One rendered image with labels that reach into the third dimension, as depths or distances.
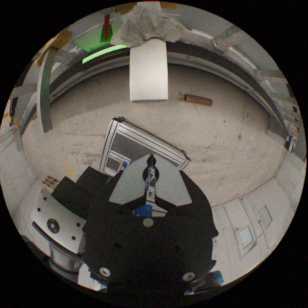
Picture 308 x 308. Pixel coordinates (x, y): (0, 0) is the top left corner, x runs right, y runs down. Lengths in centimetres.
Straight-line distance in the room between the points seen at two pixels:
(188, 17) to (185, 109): 84
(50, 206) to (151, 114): 95
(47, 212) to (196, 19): 77
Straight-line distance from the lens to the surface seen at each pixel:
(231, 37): 35
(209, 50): 37
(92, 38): 34
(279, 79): 53
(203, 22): 57
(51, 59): 33
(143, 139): 75
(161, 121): 95
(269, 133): 263
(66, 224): 24
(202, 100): 99
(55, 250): 40
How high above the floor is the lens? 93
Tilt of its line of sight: 60 degrees down
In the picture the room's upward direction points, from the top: 178 degrees counter-clockwise
